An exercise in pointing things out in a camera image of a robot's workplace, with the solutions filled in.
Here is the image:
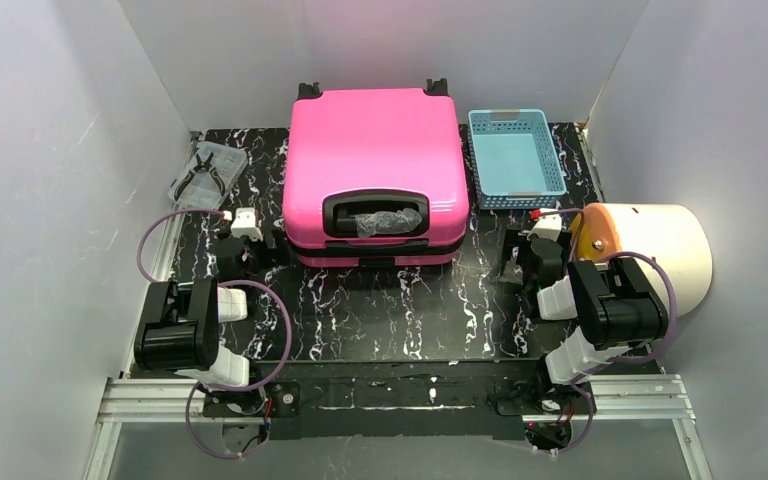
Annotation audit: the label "clear plastic compartment box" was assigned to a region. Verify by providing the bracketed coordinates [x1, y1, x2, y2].
[168, 141, 248, 209]

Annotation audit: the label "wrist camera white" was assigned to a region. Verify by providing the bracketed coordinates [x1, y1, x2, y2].
[230, 207, 263, 242]
[529, 211, 563, 241]

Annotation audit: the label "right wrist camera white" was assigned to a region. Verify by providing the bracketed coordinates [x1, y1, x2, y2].
[529, 211, 563, 241]

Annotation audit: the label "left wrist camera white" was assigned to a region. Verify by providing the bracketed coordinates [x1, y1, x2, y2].
[230, 207, 263, 242]

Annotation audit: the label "aluminium frame rail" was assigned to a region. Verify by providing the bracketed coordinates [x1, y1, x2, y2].
[85, 373, 712, 479]

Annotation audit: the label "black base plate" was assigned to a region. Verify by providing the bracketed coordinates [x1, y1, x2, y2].
[198, 359, 595, 445]

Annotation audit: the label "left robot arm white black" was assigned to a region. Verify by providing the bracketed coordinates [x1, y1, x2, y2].
[132, 277, 292, 392]

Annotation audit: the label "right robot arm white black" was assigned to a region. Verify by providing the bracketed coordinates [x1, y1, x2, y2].
[500, 230, 678, 394]

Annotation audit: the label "light blue plastic basket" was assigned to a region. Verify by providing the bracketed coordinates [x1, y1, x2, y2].
[468, 109, 567, 210]

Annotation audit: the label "pink hard-shell suitcase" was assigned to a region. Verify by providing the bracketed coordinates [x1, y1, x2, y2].
[282, 79, 470, 268]

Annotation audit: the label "white cylinder with orange end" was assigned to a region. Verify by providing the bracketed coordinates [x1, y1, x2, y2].
[570, 203, 713, 317]

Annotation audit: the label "black pliers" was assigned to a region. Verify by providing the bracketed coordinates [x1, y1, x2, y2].
[173, 152, 227, 200]

